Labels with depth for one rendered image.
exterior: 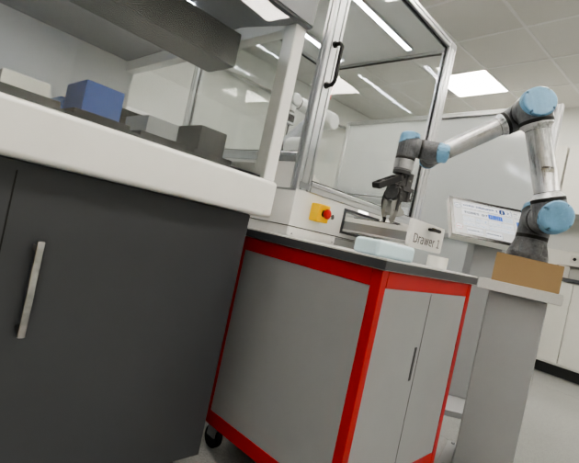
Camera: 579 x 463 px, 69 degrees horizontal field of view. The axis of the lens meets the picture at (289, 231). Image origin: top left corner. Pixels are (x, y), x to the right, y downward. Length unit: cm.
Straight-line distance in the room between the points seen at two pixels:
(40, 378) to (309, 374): 64
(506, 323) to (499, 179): 191
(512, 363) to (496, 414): 20
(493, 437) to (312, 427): 88
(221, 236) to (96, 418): 54
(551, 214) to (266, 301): 105
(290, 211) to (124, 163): 82
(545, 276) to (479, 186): 192
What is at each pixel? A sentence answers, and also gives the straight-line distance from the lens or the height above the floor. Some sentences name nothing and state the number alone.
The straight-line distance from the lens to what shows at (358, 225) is 184.
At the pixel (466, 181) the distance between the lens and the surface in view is 369.
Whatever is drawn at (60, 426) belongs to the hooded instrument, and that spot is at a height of 23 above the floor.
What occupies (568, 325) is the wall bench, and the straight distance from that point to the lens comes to 462.
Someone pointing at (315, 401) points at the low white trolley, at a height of 34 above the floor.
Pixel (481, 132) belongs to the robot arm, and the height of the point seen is 133.
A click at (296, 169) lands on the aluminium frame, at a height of 102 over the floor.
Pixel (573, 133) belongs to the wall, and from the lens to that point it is 571.
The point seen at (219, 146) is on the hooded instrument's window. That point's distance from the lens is 111.
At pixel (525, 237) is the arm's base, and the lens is 189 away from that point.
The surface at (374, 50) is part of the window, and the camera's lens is 207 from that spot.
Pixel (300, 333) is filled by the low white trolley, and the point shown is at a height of 50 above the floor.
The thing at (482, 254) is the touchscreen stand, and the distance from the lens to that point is 271.
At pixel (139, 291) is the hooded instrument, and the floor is 55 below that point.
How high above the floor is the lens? 77
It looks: level
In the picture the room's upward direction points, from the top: 12 degrees clockwise
